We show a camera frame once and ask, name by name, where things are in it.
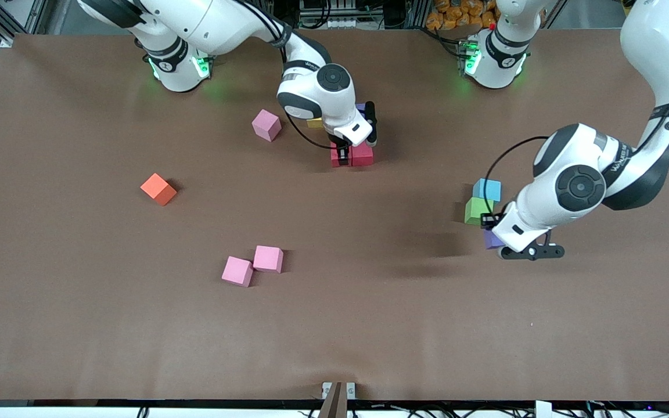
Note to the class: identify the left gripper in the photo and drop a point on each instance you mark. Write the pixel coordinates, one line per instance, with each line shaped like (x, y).
(490, 220)

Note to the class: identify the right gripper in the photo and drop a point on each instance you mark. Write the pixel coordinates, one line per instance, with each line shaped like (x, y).
(341, 151)

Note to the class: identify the red foam cube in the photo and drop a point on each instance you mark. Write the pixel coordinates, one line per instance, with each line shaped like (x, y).
(334, 158)
(363, 155)

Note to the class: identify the green foam cube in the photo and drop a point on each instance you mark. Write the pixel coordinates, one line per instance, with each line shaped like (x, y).
(475, 210)

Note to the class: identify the yellow foam cube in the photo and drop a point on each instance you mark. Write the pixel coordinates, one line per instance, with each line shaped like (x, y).
(314, 123)

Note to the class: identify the light pink foam cube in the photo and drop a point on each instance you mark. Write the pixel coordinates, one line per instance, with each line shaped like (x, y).
(268, 259)
(266, 125)

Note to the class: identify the orange foam cube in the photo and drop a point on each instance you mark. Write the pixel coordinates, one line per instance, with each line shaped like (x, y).
(157, 188)

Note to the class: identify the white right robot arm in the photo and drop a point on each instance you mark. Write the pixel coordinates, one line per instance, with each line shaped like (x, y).
(311, 93)

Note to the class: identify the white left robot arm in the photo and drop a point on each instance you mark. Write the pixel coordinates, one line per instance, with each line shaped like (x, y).
(578, 186)

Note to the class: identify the light blue foam cube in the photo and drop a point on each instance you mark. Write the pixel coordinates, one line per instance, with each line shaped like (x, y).
(487, 190)

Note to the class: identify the white power strip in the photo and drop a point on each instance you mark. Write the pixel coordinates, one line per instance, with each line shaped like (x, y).
(340, 23)

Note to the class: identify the brown table cover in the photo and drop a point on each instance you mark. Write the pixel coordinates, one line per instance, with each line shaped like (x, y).
(334, 325)

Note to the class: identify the bag of oranges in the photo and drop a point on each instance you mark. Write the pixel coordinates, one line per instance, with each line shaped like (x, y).
(450, 14)

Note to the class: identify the metal bracket with post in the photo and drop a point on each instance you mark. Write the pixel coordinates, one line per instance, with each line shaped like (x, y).
(337, 400)

